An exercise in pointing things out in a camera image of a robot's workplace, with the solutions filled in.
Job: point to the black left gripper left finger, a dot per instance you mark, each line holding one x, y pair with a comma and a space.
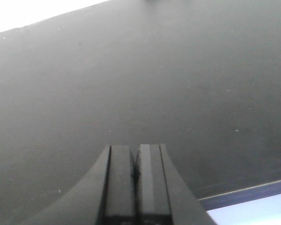
104, 196

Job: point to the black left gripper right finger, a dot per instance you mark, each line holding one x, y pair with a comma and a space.
162, 196

